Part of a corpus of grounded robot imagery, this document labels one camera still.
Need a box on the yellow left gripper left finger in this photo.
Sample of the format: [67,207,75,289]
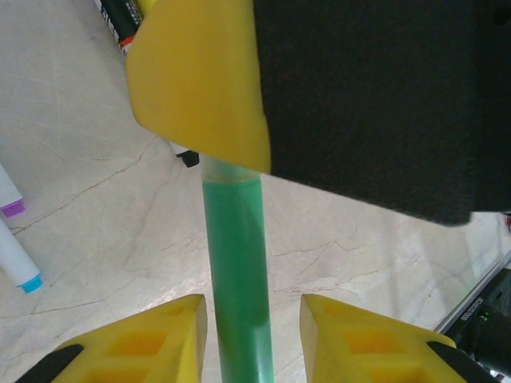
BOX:
[14,294,208,383]

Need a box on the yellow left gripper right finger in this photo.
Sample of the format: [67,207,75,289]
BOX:
[299,294,503,383]

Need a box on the translucent green highlighter cap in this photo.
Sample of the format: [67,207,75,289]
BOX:
[200,154,263,185]

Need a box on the green highlighter pen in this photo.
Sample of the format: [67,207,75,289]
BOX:
[201,177,276,383]

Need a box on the blue whiteboard marker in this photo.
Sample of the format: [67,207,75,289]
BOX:
[0,217,44,295]

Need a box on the black permanent marker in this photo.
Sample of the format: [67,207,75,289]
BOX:
[94,0,145,57]

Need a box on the purple whiteboard marker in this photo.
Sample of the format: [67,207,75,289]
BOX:
[0,162,27,219]

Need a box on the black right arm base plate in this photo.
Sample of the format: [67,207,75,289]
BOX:
[442,267,511,383]

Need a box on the wide aluminium base rail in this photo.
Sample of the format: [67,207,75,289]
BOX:
[433,250,511,335]

